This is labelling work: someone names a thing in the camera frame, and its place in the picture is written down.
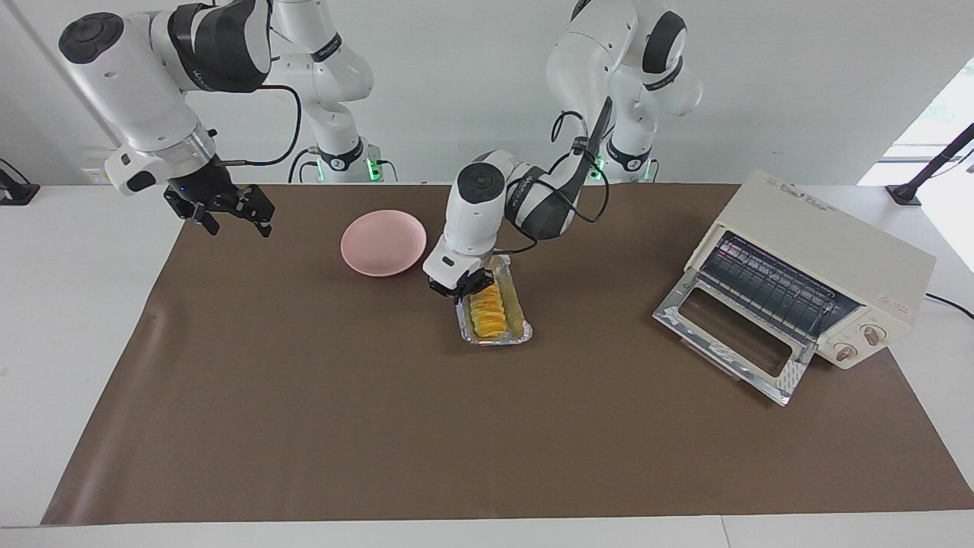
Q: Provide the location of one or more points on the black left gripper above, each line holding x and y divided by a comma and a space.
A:
460, 291

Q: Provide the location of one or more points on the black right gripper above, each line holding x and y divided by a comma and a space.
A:
205, 183

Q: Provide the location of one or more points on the sliced yellow bread loaf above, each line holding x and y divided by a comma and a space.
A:
488, 316

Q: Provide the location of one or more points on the aluminium foil tray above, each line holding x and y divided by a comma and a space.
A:
517, 323

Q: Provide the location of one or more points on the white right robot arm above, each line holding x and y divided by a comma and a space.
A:
137, 91

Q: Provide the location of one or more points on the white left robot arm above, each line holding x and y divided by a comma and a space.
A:
479, 213

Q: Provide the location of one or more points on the glass oven door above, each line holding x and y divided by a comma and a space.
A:
689, 323

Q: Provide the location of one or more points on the metal oven rack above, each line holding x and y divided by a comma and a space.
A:
776, 289

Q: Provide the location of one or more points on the cream toaster oven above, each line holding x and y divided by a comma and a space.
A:
822, 236

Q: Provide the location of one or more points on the beige oven knob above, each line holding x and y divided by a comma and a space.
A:
845, 352
873, 333

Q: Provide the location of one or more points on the pink round plate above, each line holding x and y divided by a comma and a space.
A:
383, 243

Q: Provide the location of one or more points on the brown table mat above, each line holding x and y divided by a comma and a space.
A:
456, 426

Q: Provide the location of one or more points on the black low stand base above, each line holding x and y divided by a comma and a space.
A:
15, 190

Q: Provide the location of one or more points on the white wall power strip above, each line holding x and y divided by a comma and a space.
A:
95, 175

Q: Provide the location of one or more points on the black camera stand with pole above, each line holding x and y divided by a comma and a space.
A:
924, 171

